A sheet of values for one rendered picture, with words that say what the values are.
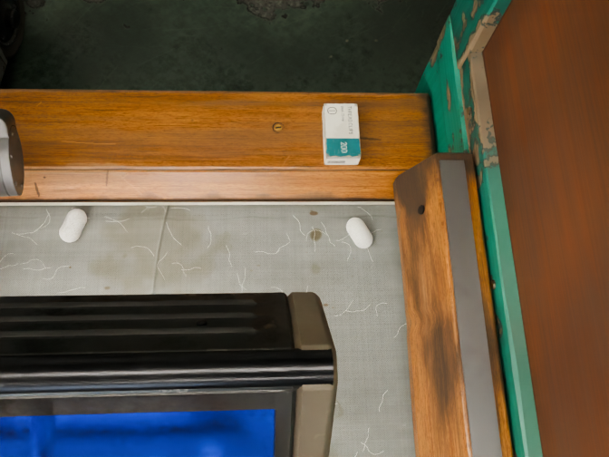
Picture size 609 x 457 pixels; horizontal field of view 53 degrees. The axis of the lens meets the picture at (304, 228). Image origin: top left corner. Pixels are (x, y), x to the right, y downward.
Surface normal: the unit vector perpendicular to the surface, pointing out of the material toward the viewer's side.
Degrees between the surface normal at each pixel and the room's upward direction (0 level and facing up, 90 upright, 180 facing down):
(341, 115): 0
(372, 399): 0
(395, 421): 0
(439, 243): 67
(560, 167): 90
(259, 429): 58
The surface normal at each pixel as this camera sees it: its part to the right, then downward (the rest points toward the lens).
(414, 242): -0.89, -0.12
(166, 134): 0.07, -0.33
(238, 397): 0.07, 0.62
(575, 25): -1.00, 0.01
